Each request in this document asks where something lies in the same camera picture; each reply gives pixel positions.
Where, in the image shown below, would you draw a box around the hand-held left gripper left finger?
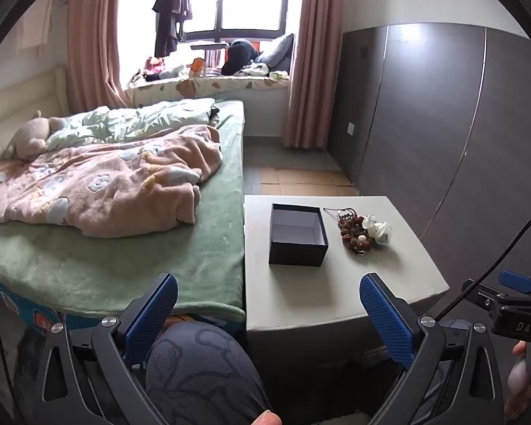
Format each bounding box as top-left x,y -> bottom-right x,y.
24,273 -> 180,425

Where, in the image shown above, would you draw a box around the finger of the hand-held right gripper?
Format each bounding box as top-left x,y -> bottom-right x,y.
498,269 -> 531,295

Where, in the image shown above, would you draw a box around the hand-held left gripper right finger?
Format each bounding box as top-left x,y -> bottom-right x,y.
358,273 -> 514,425

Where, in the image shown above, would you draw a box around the pile of bead jewelry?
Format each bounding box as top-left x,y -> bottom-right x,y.
323,206 -> 394,256

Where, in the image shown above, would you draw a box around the black jewelry box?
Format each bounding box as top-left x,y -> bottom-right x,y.
268,204 -> 329,267

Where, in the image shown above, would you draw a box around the person's right hand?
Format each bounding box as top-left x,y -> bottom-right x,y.
503,340 -> 531,424

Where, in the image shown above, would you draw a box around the person's left hand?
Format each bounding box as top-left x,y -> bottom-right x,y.
251,409 -> 282,425

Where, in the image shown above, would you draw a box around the white side table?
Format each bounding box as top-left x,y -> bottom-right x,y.
244,195 -> 450,333

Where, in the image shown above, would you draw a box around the green bed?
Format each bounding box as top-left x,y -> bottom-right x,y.
0,100 -> 247,323

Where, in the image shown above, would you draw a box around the person's patterned trouser leg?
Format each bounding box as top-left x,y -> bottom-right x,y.
145,322 -> 273,425

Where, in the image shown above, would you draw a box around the printed mattress side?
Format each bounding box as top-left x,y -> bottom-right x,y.
0,272 -> 246,334

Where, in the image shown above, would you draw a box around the pink flower fleece blanket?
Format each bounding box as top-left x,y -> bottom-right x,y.
0,125 -> 224,238

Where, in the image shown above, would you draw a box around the flat cardboard sheet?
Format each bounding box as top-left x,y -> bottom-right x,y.
258,166 -> 360,198

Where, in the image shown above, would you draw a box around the dark grey wardrobe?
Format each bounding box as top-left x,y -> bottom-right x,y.
326,22 -> 531,304

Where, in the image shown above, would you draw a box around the light green printed quilt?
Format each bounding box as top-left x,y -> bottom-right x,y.
45,97 -> 220,150

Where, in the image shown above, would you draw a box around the beige plush toy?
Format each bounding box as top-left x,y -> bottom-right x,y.
4,110 -> 68,161

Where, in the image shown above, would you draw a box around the patterned window seat cushion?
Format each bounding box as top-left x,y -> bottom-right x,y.
133,75 -> 291,108

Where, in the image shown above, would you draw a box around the pink toy heap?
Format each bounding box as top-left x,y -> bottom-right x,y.
135,57 -> 169,84

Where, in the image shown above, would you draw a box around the small folding table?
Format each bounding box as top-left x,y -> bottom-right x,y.
189,42 -> 230,68

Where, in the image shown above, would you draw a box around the black bag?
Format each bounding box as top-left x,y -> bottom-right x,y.
220,39 -> 260,77

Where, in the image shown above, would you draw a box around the pink curtain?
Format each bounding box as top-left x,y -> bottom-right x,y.
65,0 -> 136,109
282,0 -> 345,149

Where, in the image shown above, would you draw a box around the hanging dark clothes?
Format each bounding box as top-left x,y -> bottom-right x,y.
152,0 -> 193,59

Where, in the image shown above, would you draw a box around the dark framed window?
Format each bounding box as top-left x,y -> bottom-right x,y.
181,0 -> 291,44

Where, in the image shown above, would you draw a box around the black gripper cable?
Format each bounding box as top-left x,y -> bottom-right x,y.
436,212 -> 531,320

